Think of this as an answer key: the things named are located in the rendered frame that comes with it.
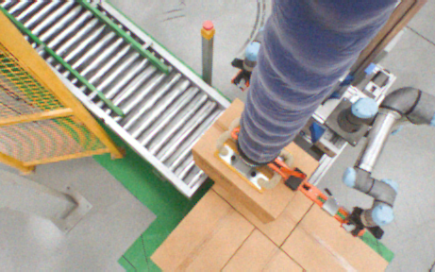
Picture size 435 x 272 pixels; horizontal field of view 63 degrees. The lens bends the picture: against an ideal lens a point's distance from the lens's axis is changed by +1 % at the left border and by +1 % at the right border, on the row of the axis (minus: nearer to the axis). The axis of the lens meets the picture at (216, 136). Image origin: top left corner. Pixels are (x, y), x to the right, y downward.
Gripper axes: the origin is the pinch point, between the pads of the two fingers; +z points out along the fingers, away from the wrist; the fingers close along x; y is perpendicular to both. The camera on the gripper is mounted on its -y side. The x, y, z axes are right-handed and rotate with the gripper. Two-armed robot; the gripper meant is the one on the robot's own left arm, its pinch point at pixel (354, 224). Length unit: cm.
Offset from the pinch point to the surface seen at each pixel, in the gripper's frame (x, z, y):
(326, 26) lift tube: 12, -121, 56
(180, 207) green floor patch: 42, 120, 85
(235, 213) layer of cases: 24, 66, 47
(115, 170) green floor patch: 54, 120, 148
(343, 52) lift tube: 10, -114, 51
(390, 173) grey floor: -95, 120, -34
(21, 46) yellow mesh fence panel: 43, -51, 153
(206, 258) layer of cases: 58, 66, 44
